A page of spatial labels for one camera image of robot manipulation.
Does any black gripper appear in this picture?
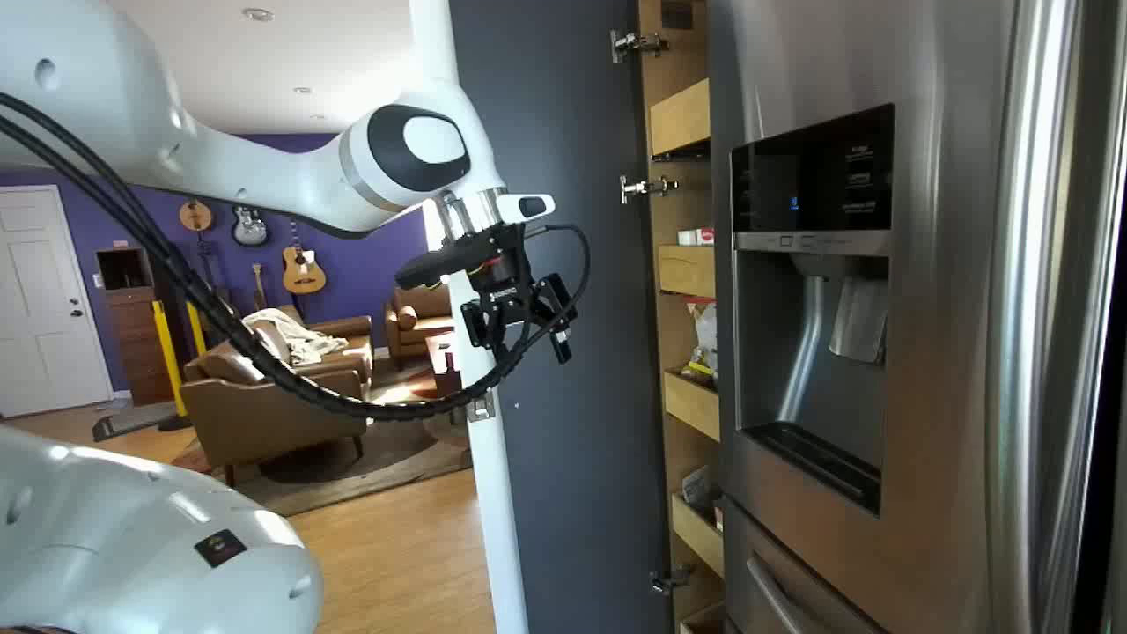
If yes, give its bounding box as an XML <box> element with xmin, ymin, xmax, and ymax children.
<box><xmin>459</xmin><ymin>268</ymin><xmax>583</xmax><ymax>365</ymax></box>

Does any wooden pantry drawer with groceries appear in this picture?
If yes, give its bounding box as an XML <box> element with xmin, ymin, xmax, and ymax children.
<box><xmin>654</xmin><ymin>240</ymin><xmax>721</xmax><ymax>304</ymax></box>

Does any shallow wooden pantry drawer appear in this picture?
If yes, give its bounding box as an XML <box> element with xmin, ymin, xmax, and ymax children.
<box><xmin>645</xmin><ymin>75</ymin><xmax>713</xmax><ymax>163</ymax></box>

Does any white snack bag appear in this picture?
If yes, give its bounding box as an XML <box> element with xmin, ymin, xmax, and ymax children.
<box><xmin>685</xmin><ymin>299</ymin><xmax>721</xmax><ymax>386</ymax></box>

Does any tall pantry cabinet door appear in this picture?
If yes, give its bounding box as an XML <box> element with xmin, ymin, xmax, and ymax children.
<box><xmin>406</xmin><ymin>0</ymin><xmax>676</xmax><ymax>634</ymax></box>

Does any metal door hinge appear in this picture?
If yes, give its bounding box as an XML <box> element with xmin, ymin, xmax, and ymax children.
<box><xmin>604</xmin><ymin>26</ymin><xmax>674</xmax><ymax>66</ymax></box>
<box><xmin>647</xmin><ymin>565</ymin><xmax>698</xmax><ymax>599</ymax></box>
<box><xmin>617</xmin><ymin>171</ymin><xmax>682</xmax><ymax>207</ymax></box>

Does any brown round rug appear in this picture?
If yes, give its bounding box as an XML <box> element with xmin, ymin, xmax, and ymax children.
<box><xmin>227</xmin><ymin>413</ymin><xmax>475</xmax><ymax>521</ymax></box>

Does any fridge water ice dispenser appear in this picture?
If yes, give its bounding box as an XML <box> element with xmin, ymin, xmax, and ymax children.
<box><xmin>729</xmin><ymin>102</ymin><xmax>898</xmax><ymax>519</ymax></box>

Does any white throw blanket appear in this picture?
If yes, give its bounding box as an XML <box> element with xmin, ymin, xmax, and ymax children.
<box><xmin>238</xmin><ymin>304</ymin><xmax>357</xmax><ymax>373</ymax></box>

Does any brown acoustic guitar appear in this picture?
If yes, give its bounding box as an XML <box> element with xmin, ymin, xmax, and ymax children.
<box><xmin>277</xmin><ymin>240</ymin><xmax>330</xmax><ymax>299</ymax></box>

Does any brown leather sofa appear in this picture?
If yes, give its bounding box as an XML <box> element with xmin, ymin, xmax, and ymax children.
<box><xmin>175</xmin><ymin>309</ymin><xmax>380</xmax><ymax>477</ymax></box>

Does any grey electric guitar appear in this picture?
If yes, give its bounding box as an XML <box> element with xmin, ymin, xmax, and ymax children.
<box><xmin>227</xmin><ymin>200</ymin><xmax>272</xmax><ymax>251</ymax></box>

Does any stainless steel refrigerator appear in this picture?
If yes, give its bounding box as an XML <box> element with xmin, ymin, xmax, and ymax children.
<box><xmin>709</xmin><ymin>0</ymin><xmax>1127</xmax><ymax>634</ymax></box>

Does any wooden side cabinet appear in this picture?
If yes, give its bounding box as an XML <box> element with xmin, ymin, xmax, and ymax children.
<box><xmin>92</xmin><ymin>242</ymin><xmax>175</xmax><ymax>410</ymax></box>

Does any white room door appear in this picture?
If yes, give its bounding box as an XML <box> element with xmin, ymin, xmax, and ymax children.
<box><xmin>0</xmin><ymin>182</ymin><xmax>115</xmax><ymax>422</ymax></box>

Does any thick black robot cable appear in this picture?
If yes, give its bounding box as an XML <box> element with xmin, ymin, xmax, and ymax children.
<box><xmin>0</xmin><ymin>87</ymin><xmax>598</xmax><ymax>427</ymax></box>

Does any horizontal fridge drawer handle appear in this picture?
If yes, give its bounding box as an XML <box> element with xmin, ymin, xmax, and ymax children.
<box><xmin>739</xmin><ymin>551</ymin><xmax>818</xmax><ymax>634</ymax></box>

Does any yellow post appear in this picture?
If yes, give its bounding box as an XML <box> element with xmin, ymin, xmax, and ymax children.
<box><xmin>183</xmin><ymin>299</ymin><xmax>212</xmax><ymax>360</ymax></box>
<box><xmin>148</xmin><ymin>295</ymin><xmax>195</xmax><ymax>422</ymax></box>

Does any round banjo on wall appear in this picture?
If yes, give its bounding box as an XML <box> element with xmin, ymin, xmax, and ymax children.
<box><xmin>175</xmin><ymin>198</ymin><xmax>219</xmax><ymax>236</ymax></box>

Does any vertical fridge door handle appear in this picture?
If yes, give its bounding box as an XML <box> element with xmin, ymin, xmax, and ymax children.
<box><xmin>985</xmin><ymin>0</ymin><xmax>1099</xmax><ymax>634</ymax></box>

